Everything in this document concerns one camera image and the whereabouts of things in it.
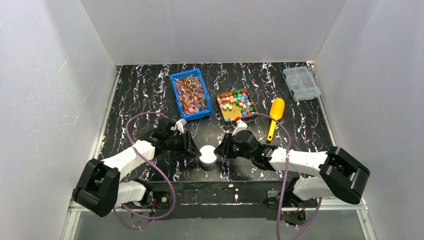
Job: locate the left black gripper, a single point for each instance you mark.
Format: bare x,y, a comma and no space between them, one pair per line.
185,142

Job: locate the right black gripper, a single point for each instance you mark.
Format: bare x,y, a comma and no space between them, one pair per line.
228,145

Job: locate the white round jar lid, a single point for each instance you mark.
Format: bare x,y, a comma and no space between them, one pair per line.
207,156

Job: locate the blue plastic candy bin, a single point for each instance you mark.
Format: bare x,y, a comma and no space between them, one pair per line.
192,96

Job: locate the gold tray of star candies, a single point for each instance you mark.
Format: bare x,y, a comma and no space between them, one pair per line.
235,104

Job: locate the orange plastic scoop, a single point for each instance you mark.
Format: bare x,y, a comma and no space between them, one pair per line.
276,112

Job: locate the clear round plastic jar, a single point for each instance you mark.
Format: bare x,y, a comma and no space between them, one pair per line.
208,166

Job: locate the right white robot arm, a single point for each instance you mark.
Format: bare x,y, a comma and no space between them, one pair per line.
332,173

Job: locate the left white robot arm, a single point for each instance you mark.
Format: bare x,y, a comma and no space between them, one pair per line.
100,186

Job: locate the clear plastic organizer box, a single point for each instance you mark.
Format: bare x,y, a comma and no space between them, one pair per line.
301,84

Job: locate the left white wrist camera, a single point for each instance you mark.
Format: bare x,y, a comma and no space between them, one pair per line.
180,125

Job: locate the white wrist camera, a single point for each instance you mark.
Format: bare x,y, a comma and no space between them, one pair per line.
240,126
180,125

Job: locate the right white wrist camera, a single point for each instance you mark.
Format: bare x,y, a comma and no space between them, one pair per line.
240,126

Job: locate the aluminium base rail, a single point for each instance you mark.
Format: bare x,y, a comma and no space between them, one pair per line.
333,220

